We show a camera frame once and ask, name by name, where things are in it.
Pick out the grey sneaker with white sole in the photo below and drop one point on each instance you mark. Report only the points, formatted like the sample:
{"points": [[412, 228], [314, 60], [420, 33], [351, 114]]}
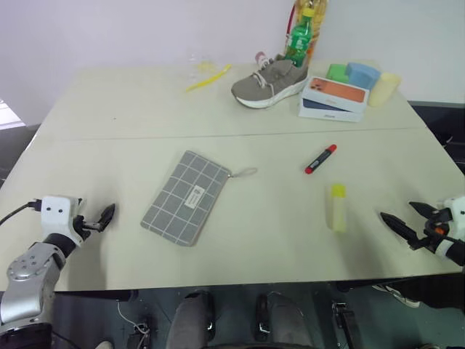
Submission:
{"points": [[270, 83]]}

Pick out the phone box with orange print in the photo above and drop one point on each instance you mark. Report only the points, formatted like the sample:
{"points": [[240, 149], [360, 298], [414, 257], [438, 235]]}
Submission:
{"points": [[336, 94]]}

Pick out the clear crumpled plastic wrapper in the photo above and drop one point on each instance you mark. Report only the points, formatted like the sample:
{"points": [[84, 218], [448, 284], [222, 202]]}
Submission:
{"points": [[205, 65]]}

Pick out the grey checked pouch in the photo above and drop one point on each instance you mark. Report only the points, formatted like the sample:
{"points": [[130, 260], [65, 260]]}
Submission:
{"points": [[187, 198]]}

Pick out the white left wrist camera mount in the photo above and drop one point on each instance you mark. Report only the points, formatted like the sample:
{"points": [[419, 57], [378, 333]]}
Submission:
{"points": [[56, 214]]}

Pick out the white bystander sneaker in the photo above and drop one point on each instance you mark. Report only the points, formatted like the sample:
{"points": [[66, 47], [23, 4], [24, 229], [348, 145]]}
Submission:
{"points": [[396, 294]]}

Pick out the green sponge block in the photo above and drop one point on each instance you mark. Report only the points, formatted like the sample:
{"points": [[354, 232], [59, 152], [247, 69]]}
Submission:
{"points": [[338, 71]]}

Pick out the grey rounded robot knee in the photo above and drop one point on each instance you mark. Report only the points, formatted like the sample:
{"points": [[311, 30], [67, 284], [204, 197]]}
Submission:
{"points": [[192, 320], [287, 320]]}

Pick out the yellow glue stick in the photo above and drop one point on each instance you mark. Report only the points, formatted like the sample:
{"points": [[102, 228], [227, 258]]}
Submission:
{"points": [[337, 207]]}

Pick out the green plastic soda bottle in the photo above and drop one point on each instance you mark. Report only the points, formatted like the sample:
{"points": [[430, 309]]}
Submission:
{"points": [[298, 43]]}

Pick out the black metal stand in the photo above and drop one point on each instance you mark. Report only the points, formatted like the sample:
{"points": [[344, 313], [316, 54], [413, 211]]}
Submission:
{"points": [[345, 320]]}

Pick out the pink and white small roll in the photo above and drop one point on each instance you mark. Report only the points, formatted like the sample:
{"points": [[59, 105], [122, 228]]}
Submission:
{"points": [[260, 57]]}

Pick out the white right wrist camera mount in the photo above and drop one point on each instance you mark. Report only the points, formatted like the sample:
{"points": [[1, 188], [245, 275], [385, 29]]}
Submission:
{"points": [[458, 213]]}

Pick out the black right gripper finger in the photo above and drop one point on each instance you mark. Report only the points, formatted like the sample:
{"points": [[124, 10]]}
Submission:
{"points": [[399, 225], [425, 209]]}

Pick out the blue sponge block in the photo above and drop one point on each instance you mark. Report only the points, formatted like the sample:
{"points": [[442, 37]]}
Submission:
{"points": [[363, 74]]}

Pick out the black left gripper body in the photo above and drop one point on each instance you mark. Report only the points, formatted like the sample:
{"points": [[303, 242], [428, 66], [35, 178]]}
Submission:
{"points": [[78, 224]]}

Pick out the pale yellow foam cylinder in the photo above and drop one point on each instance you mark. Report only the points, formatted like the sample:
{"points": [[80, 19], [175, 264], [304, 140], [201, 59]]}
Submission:
{"points": [[383, 89]]}

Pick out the red and black marker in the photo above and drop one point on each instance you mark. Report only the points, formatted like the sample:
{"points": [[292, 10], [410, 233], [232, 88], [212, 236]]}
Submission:
{"points": [[320, 159]]}

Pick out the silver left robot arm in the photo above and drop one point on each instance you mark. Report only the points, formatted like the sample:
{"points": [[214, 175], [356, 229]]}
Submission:
{"points": [[25, 283]]}

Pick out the white and blue phone box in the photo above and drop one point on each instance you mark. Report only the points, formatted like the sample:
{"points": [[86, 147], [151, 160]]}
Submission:
{"points": [[328, 112]]}

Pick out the yellow toothbrush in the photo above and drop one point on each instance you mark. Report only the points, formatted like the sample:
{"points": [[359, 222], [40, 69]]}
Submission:
{"points": [[209, 81]]}

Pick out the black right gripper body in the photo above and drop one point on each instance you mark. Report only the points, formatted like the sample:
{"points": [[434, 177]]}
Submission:
{"points": [[437, 227]]}

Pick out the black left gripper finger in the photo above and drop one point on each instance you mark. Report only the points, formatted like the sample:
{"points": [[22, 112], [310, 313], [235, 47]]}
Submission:
{"points": [[106, 215]]}

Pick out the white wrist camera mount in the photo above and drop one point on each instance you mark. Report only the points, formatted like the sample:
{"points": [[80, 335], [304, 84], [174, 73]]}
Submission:
{"points": [[56, 214], [458, 213]]}

